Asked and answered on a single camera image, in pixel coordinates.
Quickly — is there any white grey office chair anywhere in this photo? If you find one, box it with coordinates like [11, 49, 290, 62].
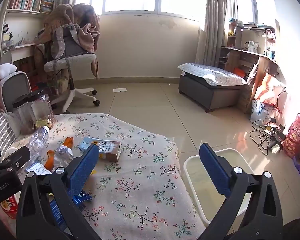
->
[44, 22, 100, 114]

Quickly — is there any brown blanket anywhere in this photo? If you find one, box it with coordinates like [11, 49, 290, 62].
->
[43, 3, 101, 79]

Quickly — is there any clear plastic bottle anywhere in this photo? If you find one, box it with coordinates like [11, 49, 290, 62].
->
[27, 125, 50, 166]

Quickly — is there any floral tablecloth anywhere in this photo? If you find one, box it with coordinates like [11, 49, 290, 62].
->
[0, 112, 208, 240]

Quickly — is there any crumpled silver wrapper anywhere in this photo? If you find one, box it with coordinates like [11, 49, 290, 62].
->
[53, 145, 74, 171]

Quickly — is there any grey quilted pillow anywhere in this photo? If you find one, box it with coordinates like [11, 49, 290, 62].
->
[177, 63, 247, 87]

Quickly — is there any white bag blue print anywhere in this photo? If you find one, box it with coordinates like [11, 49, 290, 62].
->
[250, 99, 273, 124]

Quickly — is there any wooden desk with shelves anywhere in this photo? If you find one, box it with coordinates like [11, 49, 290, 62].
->
[219, 17, 281, 114]

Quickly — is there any light blue packet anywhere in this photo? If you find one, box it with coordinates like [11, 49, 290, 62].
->
[78, 137, 100, 153]

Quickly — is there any orange peel piece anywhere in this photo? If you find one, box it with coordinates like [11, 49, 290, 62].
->
[44, 150, 56, 169]

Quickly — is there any white small appliance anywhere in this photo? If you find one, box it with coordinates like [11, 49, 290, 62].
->
[247, 40, 259, 53]

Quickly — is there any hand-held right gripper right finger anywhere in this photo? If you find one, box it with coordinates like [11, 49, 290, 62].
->
[199, 142, 283, 240]

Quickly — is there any white plush toy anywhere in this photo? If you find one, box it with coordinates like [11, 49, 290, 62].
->
[0, 63, 17, 80]

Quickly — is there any grey striped sofa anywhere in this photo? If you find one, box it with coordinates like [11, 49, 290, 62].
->
[0, 71, 33, 155]

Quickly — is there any jar with yellow label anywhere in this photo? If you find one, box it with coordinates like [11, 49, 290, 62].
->
[27, 90, 56, 130]

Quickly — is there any white desk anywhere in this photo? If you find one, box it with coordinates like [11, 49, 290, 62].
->
[1, 41, 48, 66]

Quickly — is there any white plastic trash bin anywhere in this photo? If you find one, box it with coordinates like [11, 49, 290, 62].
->
[183, 148, 254, 227]

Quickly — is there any white paper label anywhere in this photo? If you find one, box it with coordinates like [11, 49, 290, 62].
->
[25, 162, 52, 176]

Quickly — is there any red snack barrel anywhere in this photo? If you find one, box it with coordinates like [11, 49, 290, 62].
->
[282, 114, 300, 159]

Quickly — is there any dark grey ottoman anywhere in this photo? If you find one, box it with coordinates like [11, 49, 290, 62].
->
[178, 74, 242, 113]

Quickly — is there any grey curtain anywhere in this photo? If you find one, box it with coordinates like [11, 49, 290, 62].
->
[202, 0, 234, 67]

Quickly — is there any side window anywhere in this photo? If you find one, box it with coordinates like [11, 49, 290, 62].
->
[230, 0, 276, 23]

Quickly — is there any black cable tangle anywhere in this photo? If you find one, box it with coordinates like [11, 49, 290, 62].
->
[250, 117, 287, 156]

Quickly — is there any brown carton box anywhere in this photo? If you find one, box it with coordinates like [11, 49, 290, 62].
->
[98, 140, 122, 162]

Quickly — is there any grey backpack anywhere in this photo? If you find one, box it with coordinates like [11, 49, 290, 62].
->
[49, 23, 89, 61]

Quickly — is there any blue cardboard box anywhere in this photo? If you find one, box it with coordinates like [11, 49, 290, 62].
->
[49, 197, 71, 233]

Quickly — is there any pronged orange peel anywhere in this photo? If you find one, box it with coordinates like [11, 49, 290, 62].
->
[62, 137, 74, 149]

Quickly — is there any white bookshelf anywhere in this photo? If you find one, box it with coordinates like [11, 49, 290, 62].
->
[0, 0, 58, 53]

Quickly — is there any orange white plastic bag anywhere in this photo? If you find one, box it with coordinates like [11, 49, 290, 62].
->
[254, 72, 287, 106]

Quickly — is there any red paper cup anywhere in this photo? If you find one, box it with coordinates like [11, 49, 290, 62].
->
[0, 194, 19, 219]

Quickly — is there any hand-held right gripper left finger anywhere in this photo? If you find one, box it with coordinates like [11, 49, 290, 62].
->
[16, 143, 102, 240]

